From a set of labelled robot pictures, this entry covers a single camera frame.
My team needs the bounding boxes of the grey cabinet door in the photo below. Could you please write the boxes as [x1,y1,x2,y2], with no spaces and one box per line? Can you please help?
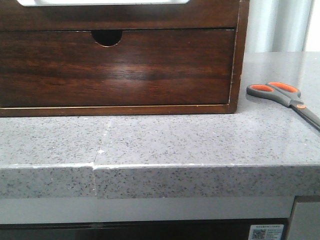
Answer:
[286,196,320,240]

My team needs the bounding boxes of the white QR code sticker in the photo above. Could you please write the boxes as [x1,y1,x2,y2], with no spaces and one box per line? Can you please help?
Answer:
[248,224,285,240]

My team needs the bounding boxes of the wooden drawer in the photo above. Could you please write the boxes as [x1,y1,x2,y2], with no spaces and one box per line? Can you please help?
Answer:
[0,28,235,107]
[0,0,240,32]

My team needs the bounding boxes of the dark wooden drawer cabinet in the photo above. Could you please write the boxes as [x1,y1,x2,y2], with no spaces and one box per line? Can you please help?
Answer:
[0,0,250,117]

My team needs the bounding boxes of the black appliance below counter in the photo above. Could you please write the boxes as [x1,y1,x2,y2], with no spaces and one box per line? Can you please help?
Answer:
[0,218,288,240]

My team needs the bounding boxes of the grey orange scissors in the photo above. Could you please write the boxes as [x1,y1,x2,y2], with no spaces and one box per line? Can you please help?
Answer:
[246,82,320,131]

